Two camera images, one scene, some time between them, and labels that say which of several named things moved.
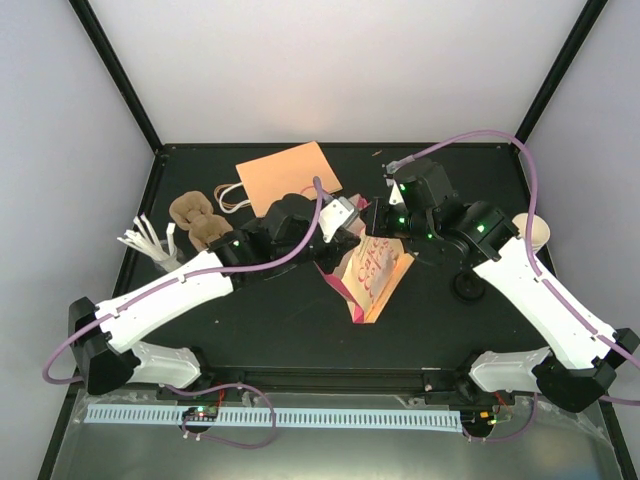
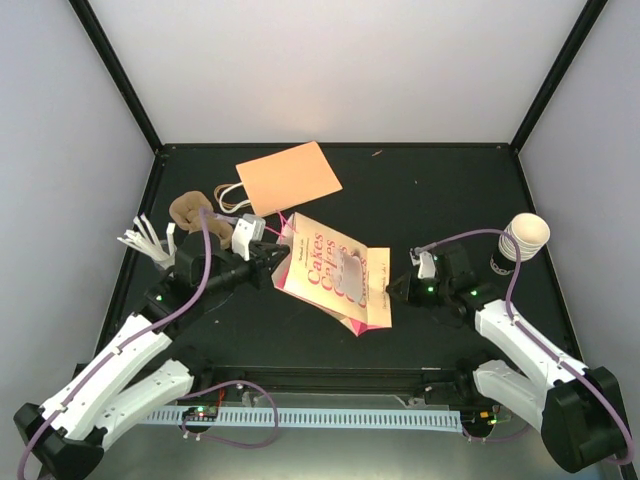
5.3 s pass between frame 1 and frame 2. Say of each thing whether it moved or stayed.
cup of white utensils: stayed
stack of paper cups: stayed
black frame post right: stayed
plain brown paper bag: stayed
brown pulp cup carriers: stayed
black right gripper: moved
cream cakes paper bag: moved
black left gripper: moved
